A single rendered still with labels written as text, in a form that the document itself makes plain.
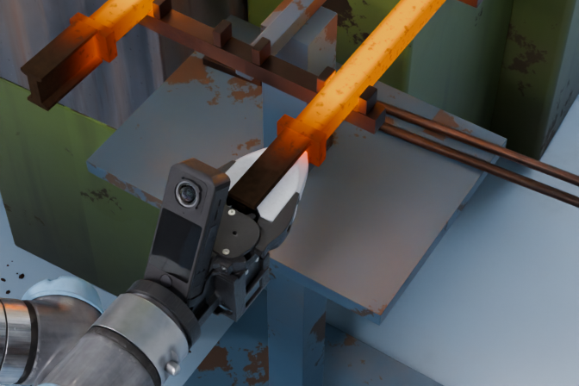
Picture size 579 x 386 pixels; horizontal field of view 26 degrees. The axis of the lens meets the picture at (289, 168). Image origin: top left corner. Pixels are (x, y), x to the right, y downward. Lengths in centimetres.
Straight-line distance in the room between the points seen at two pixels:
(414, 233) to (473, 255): 87
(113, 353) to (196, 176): 15
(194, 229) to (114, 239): 106
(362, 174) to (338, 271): 14
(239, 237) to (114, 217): 97
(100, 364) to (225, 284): 14
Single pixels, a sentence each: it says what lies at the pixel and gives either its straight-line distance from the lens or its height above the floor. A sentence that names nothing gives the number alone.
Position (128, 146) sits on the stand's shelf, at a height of 70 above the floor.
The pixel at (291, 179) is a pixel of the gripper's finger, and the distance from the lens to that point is 110.
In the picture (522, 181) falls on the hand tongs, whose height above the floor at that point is 71.
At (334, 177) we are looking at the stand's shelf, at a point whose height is 70.
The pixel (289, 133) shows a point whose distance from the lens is 113.
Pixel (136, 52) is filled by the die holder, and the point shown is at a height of 65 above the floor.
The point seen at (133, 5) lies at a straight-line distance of 126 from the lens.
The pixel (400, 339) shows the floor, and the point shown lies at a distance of 216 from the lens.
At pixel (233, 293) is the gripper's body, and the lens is 107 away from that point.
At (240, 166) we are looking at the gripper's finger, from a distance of 111.
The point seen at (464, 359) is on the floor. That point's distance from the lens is 215.
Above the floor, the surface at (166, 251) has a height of 99.
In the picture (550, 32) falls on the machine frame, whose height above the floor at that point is 34.
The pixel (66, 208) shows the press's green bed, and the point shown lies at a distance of 209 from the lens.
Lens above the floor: 181
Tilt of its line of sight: 50 degrees down
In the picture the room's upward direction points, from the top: straight up
